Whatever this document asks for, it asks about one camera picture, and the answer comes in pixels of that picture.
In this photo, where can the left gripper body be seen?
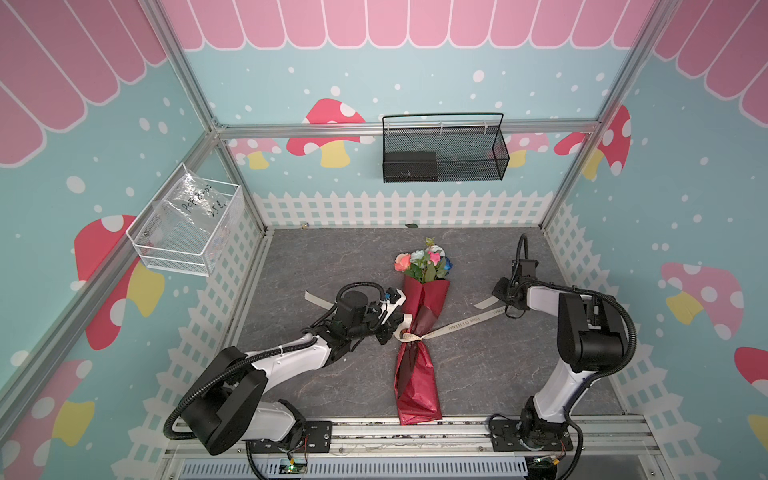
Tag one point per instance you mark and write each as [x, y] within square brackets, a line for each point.
[371, 326]

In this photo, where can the white wire basket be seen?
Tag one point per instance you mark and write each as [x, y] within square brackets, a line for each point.
[170, 249]

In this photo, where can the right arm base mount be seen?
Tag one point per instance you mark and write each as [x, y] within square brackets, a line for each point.
[527, 434]

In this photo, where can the black wire mesh basket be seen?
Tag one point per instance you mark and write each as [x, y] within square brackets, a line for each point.
[469, 146]

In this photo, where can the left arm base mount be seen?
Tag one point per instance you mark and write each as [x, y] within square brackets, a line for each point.
[312, 435]

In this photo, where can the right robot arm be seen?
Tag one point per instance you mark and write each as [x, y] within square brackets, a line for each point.
[595, 338]

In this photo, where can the dark red wrapping paper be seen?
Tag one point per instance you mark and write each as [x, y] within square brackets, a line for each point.
[415, 385]

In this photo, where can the cream ribbon strip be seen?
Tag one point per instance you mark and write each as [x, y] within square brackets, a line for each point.
[404, 336]

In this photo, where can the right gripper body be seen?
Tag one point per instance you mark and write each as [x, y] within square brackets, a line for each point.
[504, 291]

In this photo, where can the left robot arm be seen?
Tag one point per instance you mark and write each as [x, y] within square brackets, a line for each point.
[225, 405]

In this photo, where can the clear plastic bag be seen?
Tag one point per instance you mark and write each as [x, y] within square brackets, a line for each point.
[193, 204]

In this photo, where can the pink orange fake rose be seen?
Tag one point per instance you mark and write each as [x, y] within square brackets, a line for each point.
[402, 262]

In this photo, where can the black box in basket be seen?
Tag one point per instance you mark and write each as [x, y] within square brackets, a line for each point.
[410, 166]

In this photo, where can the small pink fake rose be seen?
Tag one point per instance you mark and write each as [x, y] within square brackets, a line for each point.
[434, 257]

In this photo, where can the light blue fake flower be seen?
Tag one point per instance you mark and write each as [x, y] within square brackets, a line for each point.
[422, 268]

